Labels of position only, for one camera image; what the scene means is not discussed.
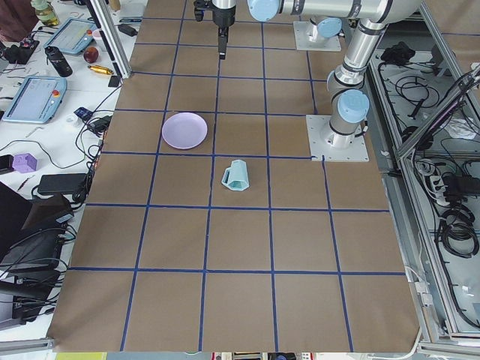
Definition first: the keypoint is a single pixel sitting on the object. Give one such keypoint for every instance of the blue teach pendant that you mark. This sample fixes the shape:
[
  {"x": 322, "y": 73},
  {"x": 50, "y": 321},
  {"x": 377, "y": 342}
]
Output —
[
  {"x": 73, "y": 36},
  {"x": 37, "y": 100}
]

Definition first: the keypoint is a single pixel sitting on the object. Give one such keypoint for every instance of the red apple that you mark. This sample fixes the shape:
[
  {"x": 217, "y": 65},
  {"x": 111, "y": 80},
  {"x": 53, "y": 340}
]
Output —
[{"x": 91, "y": 54}]

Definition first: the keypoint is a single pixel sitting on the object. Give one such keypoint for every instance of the upper blue teach pendant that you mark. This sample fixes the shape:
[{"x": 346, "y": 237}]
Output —
[{"x": 73, "y": 36}]

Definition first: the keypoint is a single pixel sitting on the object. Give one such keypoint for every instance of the lilac round plate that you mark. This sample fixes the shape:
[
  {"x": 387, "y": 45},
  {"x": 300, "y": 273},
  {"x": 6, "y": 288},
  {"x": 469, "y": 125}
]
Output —
[{"x": 184, "y": 130}]

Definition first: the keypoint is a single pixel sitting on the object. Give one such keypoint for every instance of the lower blue teach pendant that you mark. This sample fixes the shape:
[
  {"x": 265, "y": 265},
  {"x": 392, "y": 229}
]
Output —
[{"x": 37, "y": 100}]

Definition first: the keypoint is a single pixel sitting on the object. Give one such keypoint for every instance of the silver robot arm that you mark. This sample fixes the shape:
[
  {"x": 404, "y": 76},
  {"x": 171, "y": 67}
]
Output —
[
  {"x": 264, "y": 11},
  {"x": 349, "y": 105}
]

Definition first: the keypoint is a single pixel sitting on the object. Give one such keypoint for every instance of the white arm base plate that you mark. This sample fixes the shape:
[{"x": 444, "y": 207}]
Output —
[
  {"x": 321, "y": 36},
  {"x": 326, "y": 145}
]

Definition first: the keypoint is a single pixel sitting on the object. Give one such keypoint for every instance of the light blue faceted cup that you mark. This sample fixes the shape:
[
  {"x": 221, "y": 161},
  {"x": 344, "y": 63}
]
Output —
[{"x": 235, "y": 177}]

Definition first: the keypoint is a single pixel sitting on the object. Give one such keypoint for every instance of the black water bottle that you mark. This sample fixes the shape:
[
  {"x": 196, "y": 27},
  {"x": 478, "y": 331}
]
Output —
[{"x": 58, "y": 61}]

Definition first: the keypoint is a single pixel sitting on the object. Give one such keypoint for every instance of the black camera mount wrist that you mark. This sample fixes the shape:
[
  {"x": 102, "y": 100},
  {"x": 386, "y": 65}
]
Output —
[{"x": 200, "y": 7}]

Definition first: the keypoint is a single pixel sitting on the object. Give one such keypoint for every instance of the gold metal cylinder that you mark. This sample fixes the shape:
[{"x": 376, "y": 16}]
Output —
[{"x": 101, "y": 70}]

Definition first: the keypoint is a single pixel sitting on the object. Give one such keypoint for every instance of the purple 3d printed block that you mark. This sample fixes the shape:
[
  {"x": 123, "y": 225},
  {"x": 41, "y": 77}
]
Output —
[{"x": 24, "y": 163}]

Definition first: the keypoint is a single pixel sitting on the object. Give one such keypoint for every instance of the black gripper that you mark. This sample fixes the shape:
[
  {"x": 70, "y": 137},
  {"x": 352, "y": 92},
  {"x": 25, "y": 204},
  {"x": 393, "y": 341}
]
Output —
[{"x": 223, "y": 17}]

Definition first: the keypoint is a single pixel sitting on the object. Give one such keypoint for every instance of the black power adapter brick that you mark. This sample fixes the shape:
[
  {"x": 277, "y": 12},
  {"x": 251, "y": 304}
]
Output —
[{"x": 66, "y": 183}]

